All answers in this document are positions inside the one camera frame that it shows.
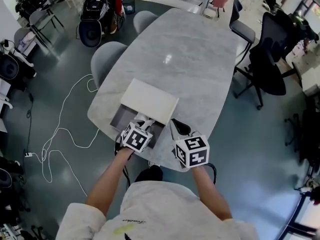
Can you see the grey marble table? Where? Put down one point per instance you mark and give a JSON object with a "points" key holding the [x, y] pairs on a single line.
{"points": [[180, 59]]}

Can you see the dark grey side chair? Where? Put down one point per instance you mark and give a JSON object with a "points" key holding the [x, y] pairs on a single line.
{"points": [[241, 26]]}

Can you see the white cardboard shoe box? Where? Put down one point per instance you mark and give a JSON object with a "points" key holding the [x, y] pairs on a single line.
{"points": [[150, 101]]}

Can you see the black wheeled chair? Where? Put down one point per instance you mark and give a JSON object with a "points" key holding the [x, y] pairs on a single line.
{"points": [[305, 134]]}

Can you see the white shoe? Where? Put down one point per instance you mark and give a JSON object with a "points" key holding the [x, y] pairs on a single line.
{"points": [[154, 163]]}

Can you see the person's black trousers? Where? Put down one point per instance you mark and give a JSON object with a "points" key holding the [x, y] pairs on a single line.
{"points": [[150, 174]]}

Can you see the person's left forearm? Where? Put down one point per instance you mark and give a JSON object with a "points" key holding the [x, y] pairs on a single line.
{"points": [[107, 184]]}

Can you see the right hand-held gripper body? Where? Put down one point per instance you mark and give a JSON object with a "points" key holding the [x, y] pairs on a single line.
{"points": [[192, 151]]}

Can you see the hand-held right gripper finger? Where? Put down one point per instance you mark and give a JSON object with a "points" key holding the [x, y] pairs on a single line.
{"points": [[173, 131], [193, 130]]}

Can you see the person's right forearm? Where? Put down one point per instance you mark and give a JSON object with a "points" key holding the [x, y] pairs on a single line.
{"points": [[210, 191]]}

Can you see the small white power strip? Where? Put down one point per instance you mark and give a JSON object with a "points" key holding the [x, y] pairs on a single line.
{"points": [[28, 154]]}

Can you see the grey chair with black legs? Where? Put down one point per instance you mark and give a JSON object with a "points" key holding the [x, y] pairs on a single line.
{"points": [[41, 21]]}

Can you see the person's light grey shirt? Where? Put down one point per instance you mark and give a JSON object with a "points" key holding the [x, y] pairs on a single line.
{"points": [[157, 214]]}

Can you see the dark backpack on stand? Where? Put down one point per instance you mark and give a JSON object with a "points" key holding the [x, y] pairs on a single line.
{"points": [[11, 70]]}

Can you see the black mesh office chair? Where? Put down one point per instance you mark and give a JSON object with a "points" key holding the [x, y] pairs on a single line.
{"points": [[270, 66]]}

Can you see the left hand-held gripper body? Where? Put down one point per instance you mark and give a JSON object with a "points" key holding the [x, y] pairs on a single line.
{"points": [[136, 139]]}

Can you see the black mesh waste bin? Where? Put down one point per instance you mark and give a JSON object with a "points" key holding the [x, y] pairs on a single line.
{"points": [[128, 6]]}

